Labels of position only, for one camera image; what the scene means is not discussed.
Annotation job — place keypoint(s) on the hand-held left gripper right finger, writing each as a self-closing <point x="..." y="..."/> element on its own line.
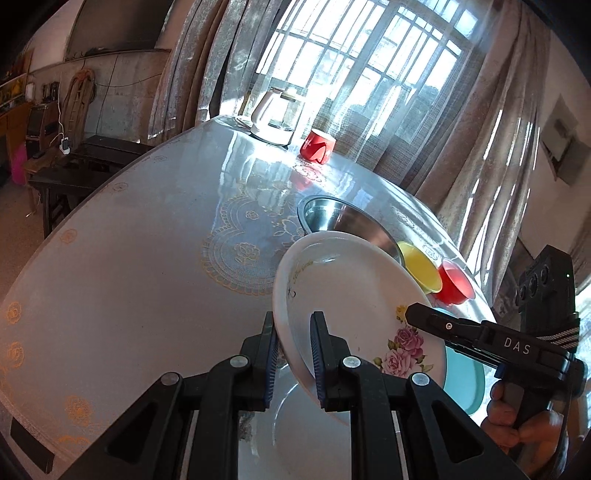
<point x="317" y="364"/>

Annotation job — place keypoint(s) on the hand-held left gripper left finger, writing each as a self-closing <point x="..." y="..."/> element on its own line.
<point x="271" y="364"/>

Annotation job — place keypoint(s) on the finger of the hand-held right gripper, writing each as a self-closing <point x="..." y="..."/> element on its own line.
<point x="438" y="325"/>

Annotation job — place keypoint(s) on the yellow plastic bowl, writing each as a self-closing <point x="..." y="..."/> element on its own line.
<point x="420" y="267"/>

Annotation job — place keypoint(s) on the white rose print plate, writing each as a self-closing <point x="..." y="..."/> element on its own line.
<point x="351" y="300"/>

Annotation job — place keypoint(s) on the large metal basin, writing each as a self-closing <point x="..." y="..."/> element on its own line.
<point x="332" y="217"/>

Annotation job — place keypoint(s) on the person's right hand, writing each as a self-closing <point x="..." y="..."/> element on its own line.
<point x="535" y="434"/>

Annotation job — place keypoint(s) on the red plastic bowl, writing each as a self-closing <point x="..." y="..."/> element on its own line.
<point x="455" y="281"/>

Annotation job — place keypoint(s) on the teal plastic plate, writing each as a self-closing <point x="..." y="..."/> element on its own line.
<point x="464" y="383"/>

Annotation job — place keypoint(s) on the beige patterned curtain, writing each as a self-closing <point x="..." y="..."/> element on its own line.
<point x="498" y="138"/>

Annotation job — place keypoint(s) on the red cup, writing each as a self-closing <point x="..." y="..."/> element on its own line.
<point x="316" y="145"/>

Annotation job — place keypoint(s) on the white kettle base tray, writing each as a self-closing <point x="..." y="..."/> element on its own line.
<point x="272" y="137"/>

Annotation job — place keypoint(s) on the black rectangular object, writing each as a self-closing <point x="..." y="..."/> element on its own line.
<point x="30" y="443"/>

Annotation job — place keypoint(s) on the white electric kettle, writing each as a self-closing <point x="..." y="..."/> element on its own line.
<point x="263" y="110"/>

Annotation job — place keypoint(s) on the dark wooden side table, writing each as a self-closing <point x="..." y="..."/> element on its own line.
<point x="87" y="170"/>

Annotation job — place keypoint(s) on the barred window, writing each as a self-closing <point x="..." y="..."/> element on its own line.
<point x="369" y="55"/>

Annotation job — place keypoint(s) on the white power strip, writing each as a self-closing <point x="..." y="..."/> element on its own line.
<point x="65" y="145"/>

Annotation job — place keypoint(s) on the silver patterned curtain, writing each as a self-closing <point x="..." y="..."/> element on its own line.
<point x="207" y="60"/>

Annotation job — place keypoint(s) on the pink plastic object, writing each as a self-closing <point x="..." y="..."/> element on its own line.
<point x="18" y="164"/>

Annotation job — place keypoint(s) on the wooden chair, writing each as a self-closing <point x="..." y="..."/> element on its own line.
<point x="78" y="99"/>

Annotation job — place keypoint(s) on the small black appliance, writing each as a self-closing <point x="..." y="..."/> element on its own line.
<point x="38" y="122"/>

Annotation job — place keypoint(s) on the wooden cabinet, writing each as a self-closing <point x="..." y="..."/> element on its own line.
<point x="11" y="134"/>

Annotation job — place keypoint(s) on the wall electrical box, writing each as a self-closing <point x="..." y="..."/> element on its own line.
<point x="565" y="138"/>

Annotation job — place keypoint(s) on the wall television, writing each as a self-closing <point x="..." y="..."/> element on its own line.
<point x="115" y="23"/>

